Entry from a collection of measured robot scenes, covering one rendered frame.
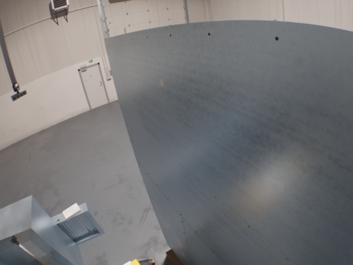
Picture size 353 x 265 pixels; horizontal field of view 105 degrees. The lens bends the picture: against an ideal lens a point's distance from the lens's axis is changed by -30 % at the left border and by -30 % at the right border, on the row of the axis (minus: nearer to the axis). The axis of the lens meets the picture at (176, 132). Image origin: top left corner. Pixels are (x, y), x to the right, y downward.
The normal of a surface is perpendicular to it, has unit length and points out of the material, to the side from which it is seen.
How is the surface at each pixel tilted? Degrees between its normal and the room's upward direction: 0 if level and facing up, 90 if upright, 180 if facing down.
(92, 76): 90
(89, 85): 90
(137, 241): 0
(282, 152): 90
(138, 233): 0
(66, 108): 90
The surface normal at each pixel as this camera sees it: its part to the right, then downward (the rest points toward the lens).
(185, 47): -0.84, 0.37
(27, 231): 0.53, 0.39
